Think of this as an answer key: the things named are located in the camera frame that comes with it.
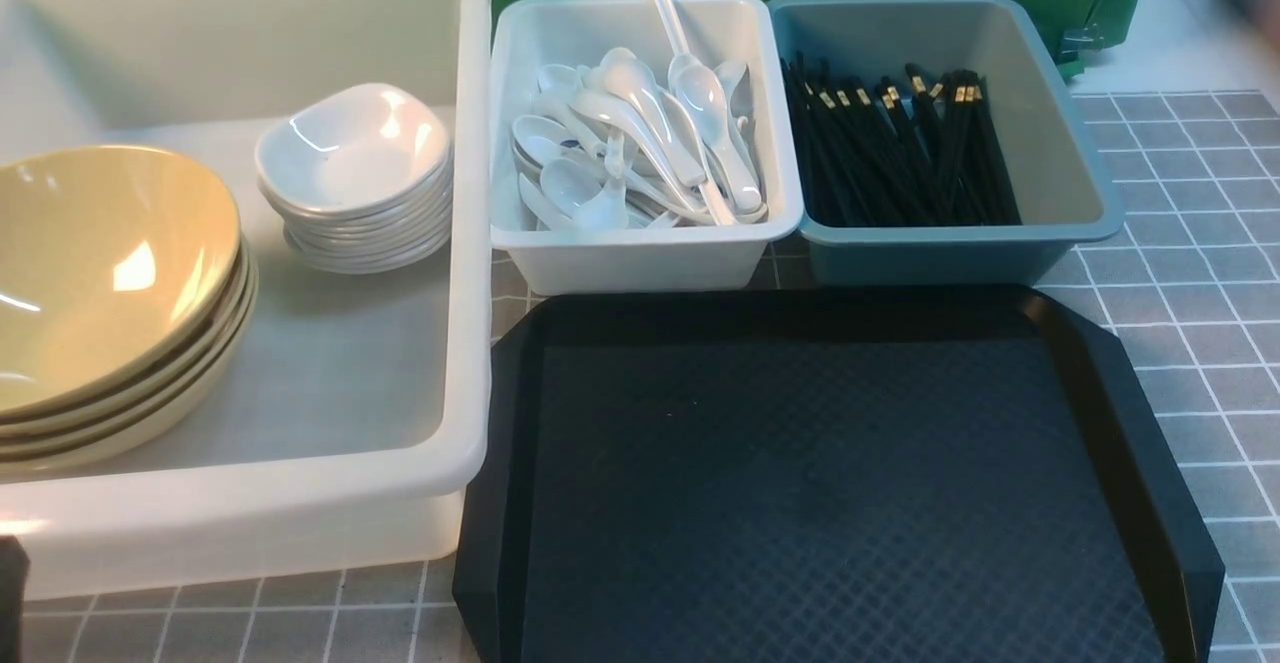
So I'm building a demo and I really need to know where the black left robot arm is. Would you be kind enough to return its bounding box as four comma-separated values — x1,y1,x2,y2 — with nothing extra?
0,536,29,662

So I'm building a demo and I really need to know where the pile of white spoons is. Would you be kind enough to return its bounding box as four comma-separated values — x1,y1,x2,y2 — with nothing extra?
494,0,769,230

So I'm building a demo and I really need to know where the black plastic serving tray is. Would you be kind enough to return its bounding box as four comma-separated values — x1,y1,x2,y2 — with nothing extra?
452,285,1225,662

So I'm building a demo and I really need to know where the white plastic spoon bin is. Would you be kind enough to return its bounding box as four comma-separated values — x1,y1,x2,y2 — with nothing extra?
489,0,804,297

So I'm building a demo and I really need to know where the pile of black chopsticks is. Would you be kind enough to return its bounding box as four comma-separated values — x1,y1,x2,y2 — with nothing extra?
781,52,1023,227

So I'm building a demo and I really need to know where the large white plastic tub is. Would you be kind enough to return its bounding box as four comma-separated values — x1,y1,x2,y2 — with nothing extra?
3,0,492,600

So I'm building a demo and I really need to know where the stack of white dishes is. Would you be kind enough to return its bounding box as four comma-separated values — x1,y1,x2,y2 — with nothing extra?
255,83,454,275

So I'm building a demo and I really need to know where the stack of yellow bowls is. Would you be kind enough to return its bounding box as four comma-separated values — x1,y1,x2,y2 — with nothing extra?
1,145,260,477

